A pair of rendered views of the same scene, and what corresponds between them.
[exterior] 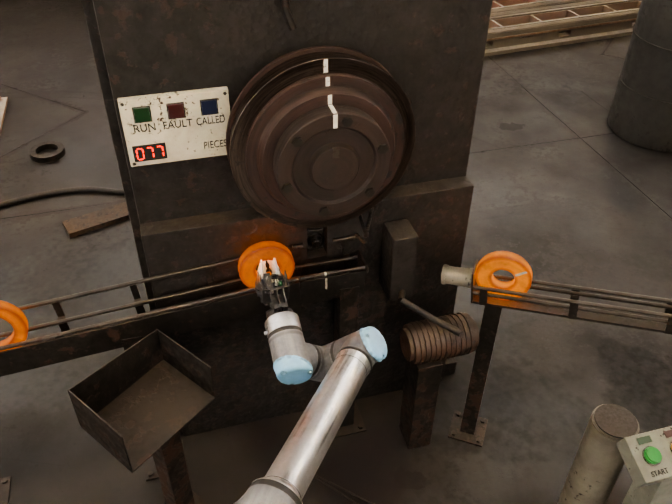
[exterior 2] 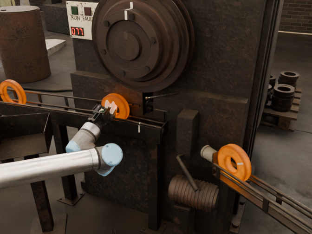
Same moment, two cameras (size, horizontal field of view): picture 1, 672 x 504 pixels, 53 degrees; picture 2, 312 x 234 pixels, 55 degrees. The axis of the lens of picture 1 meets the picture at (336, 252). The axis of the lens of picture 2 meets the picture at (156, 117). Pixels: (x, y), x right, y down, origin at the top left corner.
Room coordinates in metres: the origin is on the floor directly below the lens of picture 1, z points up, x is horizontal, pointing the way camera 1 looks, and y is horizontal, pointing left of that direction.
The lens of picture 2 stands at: (0.52, -0.87, 1.43)
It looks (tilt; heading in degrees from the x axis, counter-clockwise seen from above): 28 degrees down; 40
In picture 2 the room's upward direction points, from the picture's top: straight up
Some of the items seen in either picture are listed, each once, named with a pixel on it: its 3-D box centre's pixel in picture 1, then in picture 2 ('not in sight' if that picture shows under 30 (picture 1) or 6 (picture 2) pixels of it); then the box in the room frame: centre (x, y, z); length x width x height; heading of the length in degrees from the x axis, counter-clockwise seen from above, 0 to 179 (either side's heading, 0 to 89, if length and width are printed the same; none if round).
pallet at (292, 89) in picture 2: not in sight; (241, 85); (3.43, 0.39, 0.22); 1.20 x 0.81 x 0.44; 104
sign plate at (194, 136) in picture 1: (178, 127); (89, 21); (1.50, 0.39, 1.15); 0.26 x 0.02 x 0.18; 106
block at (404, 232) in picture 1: (397, 260); (187, 134); (1.57, -0.19, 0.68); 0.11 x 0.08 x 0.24; 16
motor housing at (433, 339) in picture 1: (432, 382); (191, 224); (1.45, -0.32, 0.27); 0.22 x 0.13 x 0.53; 106
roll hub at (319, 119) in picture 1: (332, 163); (129, 45); (1.39, 0.01, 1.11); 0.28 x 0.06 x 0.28; 106
